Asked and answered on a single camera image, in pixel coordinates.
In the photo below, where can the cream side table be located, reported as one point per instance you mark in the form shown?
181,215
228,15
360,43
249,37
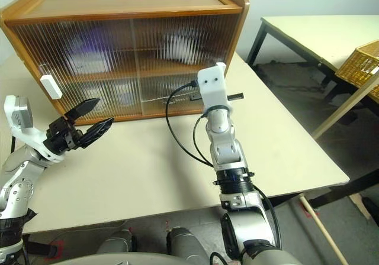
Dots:
311,31

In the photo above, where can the brown wooden cabinet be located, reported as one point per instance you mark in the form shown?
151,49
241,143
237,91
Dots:
118,3

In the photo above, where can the white package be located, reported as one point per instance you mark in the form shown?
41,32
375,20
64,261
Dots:
177,46

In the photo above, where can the ribbed clear plain door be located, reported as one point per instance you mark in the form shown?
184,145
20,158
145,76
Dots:
165,78

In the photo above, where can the yellow wicker basket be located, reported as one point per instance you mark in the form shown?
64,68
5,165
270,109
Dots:
361,67

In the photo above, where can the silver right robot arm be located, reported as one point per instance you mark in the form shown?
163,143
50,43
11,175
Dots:
228,152

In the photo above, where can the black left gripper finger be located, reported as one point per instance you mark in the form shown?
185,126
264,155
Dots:
96,130
83,108

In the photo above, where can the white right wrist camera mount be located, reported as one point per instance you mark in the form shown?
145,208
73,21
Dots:
213,90

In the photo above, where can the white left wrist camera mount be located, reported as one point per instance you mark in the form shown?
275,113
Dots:
17,114

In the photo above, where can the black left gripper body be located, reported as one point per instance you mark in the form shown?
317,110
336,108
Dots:
63,135

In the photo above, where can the purple tissue pack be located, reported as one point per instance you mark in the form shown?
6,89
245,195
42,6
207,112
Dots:
89,55

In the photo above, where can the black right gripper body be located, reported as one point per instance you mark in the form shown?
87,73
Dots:
237,96

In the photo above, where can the light wooden stick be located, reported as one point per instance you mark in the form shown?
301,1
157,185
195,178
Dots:
322,232

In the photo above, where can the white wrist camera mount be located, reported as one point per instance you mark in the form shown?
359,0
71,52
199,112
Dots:
213,90
17,114

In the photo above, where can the grey rounded robot leg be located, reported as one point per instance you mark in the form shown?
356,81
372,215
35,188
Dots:
117,242
186,244

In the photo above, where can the white jar blue label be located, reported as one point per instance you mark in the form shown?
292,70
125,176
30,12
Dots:
127,96

